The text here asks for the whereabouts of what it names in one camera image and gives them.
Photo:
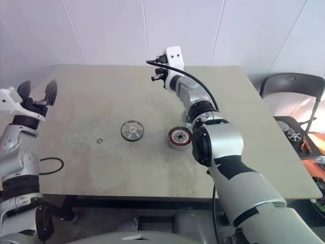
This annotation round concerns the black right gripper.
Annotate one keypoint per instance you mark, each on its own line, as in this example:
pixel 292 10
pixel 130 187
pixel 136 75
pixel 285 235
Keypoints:
pixel 162 75

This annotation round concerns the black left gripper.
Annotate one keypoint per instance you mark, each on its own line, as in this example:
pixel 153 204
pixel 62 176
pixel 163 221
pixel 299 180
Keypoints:
pixel 33 105

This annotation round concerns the grey metal disc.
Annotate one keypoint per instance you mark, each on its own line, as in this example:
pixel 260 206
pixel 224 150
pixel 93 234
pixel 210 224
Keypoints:
pixel 132 130

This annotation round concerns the motor stator with copper windings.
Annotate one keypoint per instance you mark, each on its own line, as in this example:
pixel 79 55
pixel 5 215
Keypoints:
pixel 177 143

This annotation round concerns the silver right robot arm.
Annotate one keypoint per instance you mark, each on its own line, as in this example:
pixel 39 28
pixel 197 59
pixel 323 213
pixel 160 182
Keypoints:
pixel 228 145

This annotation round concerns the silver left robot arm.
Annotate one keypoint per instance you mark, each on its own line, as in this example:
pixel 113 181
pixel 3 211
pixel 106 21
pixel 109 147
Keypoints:
pixel 15 142

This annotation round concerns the black folding chair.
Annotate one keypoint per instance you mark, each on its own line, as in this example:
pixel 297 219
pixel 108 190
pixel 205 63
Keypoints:
pixel 287 78

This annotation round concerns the grey round disc part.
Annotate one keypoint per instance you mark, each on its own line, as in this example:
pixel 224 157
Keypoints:
pixel 281 126

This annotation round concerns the silver spoked wheel part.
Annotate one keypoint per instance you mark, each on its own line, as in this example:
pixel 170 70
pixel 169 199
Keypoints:
pixel 294 134

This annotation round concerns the black stool seat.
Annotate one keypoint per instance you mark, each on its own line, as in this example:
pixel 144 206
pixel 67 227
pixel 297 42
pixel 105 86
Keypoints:
pixel 292 148

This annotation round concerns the grey robot torso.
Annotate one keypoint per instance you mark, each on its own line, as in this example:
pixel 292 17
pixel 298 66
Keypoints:
pixel 165 237

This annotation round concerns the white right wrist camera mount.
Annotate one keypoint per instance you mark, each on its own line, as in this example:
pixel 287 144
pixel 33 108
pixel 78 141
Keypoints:
pixel 175 59

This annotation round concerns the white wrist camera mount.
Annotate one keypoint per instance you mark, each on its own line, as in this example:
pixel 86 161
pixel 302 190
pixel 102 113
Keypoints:
pixel 175 59
pixel 10 101

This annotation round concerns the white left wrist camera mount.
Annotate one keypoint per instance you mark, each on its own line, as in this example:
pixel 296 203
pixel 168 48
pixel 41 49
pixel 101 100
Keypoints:
pixel 10 101

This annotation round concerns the black table frame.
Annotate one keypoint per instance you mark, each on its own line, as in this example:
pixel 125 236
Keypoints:
pixel 139 202

